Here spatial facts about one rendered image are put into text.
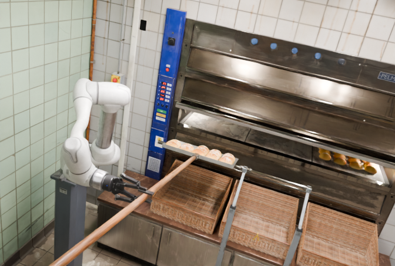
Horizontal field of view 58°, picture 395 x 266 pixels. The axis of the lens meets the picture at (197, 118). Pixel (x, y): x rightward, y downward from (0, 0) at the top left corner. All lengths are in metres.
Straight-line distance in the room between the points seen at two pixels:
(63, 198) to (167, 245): 0.94
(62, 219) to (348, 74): 2.34
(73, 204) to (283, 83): 1.79
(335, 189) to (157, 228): 1.50
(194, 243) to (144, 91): 1.36
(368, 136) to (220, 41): 1.35
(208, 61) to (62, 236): 1.75
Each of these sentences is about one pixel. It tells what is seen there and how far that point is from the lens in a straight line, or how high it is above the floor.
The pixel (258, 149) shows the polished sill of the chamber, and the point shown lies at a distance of 3.05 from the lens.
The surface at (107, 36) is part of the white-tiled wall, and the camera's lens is 3.25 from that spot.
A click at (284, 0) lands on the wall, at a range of 2.76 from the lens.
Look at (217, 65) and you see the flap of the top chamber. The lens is 2.90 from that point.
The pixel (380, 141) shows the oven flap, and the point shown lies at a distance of 3.01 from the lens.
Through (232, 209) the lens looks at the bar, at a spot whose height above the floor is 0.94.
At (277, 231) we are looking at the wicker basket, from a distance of 3.19.
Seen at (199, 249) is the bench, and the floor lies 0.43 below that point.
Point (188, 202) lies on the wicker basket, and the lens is 3.21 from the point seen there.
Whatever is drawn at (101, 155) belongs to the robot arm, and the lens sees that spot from 2.52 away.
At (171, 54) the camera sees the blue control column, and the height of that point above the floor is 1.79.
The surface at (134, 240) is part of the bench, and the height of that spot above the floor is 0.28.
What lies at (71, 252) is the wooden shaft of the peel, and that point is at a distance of 1.16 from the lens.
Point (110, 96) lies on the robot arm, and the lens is 2.09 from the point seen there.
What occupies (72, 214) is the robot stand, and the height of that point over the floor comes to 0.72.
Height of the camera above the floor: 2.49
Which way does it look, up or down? 23 degrees down
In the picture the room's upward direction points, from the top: 11 degrees clockwise
